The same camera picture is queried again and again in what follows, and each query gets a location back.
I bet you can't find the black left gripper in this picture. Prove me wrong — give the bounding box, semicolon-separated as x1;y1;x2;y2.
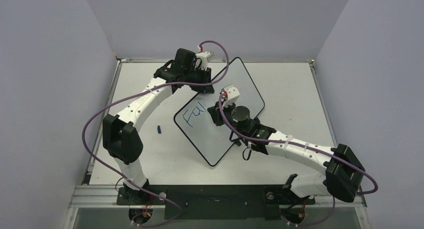
184;65;214;94

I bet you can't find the black-framed whiteboard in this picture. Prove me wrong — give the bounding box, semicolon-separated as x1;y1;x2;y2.
173;57;265;167

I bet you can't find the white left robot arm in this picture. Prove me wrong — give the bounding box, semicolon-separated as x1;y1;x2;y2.
102;48;215;204

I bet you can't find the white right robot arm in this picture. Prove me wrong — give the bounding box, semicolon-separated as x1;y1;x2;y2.
207;103;365;203

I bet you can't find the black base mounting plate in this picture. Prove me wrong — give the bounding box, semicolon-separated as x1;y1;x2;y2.
116;184;315;223

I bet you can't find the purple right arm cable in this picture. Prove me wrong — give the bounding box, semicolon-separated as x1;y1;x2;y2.
218;93;379;195

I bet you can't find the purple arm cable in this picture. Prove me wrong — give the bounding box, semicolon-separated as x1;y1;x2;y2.
218;93;379;195
81;39;230;228

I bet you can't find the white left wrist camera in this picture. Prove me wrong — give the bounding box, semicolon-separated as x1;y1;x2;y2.
195;51;214;71

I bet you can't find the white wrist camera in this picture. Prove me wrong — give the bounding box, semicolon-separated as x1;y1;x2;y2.
195;51;214;71
220;85;240;108

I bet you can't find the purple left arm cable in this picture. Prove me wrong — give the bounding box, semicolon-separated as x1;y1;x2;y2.
81;39;230;228

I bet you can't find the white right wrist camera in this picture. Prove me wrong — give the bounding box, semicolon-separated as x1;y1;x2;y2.
220;85;240;108

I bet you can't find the aluminium front frame rail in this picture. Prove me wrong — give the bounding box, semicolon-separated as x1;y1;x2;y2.
68;185;367;209

